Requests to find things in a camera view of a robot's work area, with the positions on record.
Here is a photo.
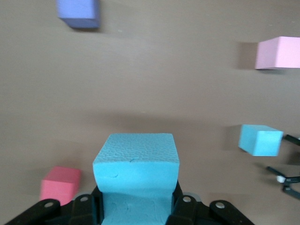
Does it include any pink foam block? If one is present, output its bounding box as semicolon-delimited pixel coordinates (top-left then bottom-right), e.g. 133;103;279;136
255;36;300;70

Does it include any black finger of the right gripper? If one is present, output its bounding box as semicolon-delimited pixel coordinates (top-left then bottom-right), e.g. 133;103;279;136
266;165;300;200
282;133;300;144

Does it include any purple foam block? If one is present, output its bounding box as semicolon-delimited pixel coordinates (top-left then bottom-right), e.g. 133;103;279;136
57;0;100;30

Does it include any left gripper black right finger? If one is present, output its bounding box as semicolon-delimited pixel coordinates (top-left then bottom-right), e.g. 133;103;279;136
167;181;255;225

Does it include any light blue foam block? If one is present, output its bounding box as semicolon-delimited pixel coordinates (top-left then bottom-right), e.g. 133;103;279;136
93;133;180;225
238;124;284;157

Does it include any brown table cover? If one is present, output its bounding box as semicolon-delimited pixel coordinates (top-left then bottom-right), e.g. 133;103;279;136
0;0;300;225

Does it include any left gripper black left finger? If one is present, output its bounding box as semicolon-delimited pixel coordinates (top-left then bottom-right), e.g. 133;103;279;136
0;185;104;225

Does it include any red foam block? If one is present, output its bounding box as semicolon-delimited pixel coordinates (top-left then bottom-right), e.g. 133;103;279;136
39;166;83;207

